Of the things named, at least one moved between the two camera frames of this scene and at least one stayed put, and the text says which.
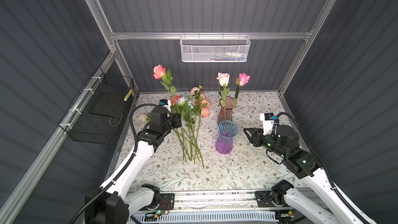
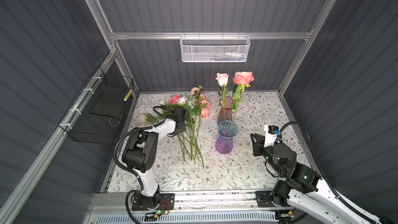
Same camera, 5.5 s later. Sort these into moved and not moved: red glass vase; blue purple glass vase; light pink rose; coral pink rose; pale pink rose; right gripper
Moved: coral pink rose; right gripper
Not moved: pale pink rose; red glass vase; light pink rose; blue purple glass vase
